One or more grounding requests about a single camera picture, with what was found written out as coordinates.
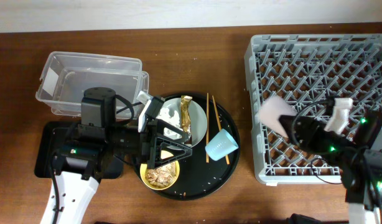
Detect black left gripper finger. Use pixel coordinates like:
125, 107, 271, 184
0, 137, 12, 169
154, 137, 192, 166
158, 119, 192, 146

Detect white tissue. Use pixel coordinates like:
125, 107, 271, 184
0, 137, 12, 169
156, 108, 181, 139

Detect yellow bowl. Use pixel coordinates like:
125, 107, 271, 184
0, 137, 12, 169
139, 161, 180, 190

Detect food scraps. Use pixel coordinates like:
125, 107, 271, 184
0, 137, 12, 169
145, 162, 177, 189

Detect gold snack wrapper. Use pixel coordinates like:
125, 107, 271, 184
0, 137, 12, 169
180, 95, 192, 146

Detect grey plate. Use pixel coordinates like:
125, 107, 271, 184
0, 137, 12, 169
162, 98, 207, 147

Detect wooden chopstick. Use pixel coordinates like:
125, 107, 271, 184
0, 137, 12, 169
205, 93, 210, 163
212, 95, 230, 165

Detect light blue cup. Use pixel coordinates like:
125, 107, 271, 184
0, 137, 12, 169
205, 129, 239, 161

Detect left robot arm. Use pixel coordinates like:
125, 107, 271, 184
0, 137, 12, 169
41, 87, 192, 223

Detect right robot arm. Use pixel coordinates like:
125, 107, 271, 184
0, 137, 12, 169
279, 111, 382, 223

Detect grey dishwasher rack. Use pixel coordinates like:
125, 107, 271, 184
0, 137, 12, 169
245, 34, 382, 186

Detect clear plastic waste bin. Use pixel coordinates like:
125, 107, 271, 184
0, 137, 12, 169
35, 51, 149, 116

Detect black round tray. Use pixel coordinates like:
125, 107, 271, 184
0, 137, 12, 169
130, 92, 241, 201

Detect black rectangular tray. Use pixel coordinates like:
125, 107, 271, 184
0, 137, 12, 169
34, 121, 124, 179

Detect white label on bin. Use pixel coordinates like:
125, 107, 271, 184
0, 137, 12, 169
42, 68, 58, 96

